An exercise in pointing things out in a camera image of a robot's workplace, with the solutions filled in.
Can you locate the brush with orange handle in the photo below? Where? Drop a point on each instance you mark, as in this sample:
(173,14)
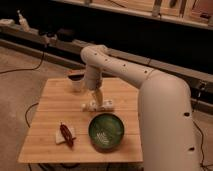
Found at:
(76,75)

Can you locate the green ceramic bowl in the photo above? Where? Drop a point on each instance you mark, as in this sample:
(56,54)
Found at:
(106,131)

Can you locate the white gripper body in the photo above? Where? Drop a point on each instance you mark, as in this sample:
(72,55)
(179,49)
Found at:
(92,78)

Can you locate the white tube bottle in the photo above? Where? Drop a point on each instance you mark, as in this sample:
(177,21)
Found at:
(92,106)

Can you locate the wooden table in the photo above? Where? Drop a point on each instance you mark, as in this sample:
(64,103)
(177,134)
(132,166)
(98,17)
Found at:
(59,105)

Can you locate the dark device on ledge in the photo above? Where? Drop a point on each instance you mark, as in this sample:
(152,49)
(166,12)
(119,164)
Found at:
(66,35)

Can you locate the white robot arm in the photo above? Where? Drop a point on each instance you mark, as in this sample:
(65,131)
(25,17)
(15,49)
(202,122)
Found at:
(164,108)

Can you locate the white spray bottle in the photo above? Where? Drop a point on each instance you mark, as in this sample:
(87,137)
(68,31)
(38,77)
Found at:
(23,22)

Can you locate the white cup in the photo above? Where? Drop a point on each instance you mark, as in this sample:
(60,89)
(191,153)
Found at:
(77,83)

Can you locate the beige sponge block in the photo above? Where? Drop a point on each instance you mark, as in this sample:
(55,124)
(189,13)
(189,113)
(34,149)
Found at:
(59,137)

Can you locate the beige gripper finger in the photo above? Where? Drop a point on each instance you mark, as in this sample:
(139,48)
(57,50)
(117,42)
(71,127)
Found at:
(98,96)

